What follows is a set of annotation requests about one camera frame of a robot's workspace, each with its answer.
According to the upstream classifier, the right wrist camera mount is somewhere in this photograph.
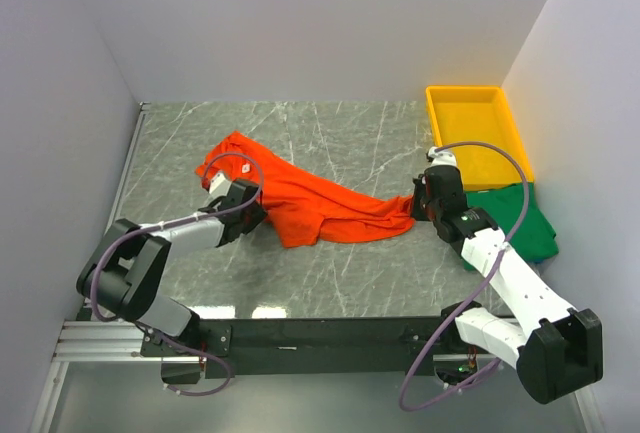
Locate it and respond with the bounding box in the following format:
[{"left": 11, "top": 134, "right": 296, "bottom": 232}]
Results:
[{"left": 426, "top": 147, "right": 458, "bottom": 169}]

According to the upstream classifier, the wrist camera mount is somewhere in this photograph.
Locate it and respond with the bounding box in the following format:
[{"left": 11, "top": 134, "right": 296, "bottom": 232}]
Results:
[
  {"left": 426, "top": 147, "right": 458, "bottom": 169},
  {"left": 208, "top": 170, "right": 233, "bottom": 200}
]

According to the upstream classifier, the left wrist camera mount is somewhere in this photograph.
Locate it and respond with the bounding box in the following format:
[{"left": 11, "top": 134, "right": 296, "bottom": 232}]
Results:
[{"left": 208, "top": 170, "right": 233, "bottom": 200}]

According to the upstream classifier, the yellow plastic bin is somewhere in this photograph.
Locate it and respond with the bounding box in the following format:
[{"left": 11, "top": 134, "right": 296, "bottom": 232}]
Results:
[{"left": 426, "top": 86, "right": 534, "bottom": 191}]

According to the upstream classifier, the black base beam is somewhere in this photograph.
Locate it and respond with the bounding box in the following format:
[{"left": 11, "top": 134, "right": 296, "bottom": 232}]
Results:
[{"left": 139, "top": 315, "right": 481, "bottom": 380}]

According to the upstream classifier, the folded green t shirt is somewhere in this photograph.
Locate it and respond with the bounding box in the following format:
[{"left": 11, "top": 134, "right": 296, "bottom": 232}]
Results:
[{"left": 466, "top": 183, "right": 559, "bottom": 263}]

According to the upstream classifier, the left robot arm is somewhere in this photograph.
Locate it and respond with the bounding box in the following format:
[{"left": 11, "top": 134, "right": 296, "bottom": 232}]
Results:
[{"left": 76, "top": 173, "right": 266, "bottom": 355}]

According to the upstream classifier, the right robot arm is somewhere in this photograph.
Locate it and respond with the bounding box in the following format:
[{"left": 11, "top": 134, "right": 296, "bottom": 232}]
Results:
[{"left": 416, "top": 164, "right": 604, "bottom": 404}]

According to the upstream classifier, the orange t shirt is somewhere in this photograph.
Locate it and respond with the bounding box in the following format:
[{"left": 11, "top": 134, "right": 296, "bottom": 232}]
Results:
[{"left": 195, "top": 131, "right": 415, "bottom": 248}]

